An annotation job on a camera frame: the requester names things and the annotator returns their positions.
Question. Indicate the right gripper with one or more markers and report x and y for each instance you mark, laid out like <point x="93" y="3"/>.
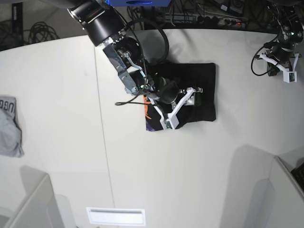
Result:
<point x="165" y="98"/>

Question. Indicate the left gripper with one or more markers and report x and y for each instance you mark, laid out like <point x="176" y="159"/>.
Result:
<point x="283" y="55"/>

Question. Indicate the black T-shirt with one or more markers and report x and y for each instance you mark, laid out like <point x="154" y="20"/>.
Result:
<point x="203" y="74"/>

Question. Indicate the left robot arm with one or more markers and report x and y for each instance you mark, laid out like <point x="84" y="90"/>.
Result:
<point x="290" y="28"/>

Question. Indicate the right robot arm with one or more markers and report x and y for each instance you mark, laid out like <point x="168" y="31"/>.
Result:
<point x="107" y="29"/>

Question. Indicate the black keyboard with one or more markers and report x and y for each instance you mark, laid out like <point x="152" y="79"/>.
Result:
<point x="298" y="174"/>

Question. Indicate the blue box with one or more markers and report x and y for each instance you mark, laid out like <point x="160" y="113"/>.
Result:
<point x="144" y="3"/>

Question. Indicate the white paper label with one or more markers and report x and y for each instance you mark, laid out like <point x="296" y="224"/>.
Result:
<point x="116" y="217"/>

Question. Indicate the grey folded garment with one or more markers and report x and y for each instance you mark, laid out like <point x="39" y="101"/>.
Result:
<point x="10" y="132"/>

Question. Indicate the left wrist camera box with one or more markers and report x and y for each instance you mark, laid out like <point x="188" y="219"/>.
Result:
<point x="290" y="76"/>

